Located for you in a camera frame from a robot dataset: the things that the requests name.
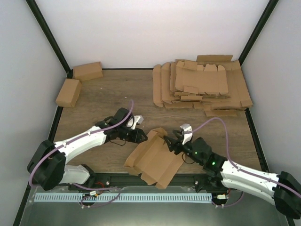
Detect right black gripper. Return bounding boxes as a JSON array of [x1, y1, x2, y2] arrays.
[[164, 130, 204, 165]]

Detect cardboard box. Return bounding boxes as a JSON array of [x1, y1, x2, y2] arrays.
[[124, 128, 183, 189], [73, 62, 103, 81], [55, 79, 82, 108]]

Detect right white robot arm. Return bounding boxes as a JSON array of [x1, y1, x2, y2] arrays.
[[163, 130, 301, 219]]

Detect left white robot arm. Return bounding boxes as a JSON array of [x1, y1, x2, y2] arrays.
[[27, 108, 148, 191]]

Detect stack of flat cardboard blanks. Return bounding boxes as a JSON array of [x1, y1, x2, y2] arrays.
[[152, 55, 253, 117]]

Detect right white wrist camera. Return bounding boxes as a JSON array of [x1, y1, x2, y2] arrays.
[[180, 123, 193, 145]]

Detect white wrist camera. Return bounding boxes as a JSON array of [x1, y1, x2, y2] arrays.
[[127, 115, 144, 130], [180, 123, 193, 145]]

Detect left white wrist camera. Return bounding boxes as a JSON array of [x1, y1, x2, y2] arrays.
[[127, 115, 144, 130]]

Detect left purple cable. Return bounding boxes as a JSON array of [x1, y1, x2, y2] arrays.
[[28, 99, 135, 186]]

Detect black aluminium frame rail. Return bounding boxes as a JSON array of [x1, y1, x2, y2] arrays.
[[68, 172, 278, 191]]

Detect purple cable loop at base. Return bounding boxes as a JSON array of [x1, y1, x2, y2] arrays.
[[70, 183, 122, 210]]

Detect light blue slotted cable duct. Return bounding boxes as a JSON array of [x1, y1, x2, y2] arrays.
[[34, 193, 212, 203]]

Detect left black frame post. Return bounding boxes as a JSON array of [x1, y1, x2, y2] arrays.
[[26, 0, 73, 79]]

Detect black frame post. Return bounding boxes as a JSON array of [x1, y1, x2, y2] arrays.
[[238, 0, 279, 65], [26, 0, 73, 79]]

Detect right black frame post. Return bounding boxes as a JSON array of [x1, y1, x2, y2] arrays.
[[238, 0, 279, 65]]

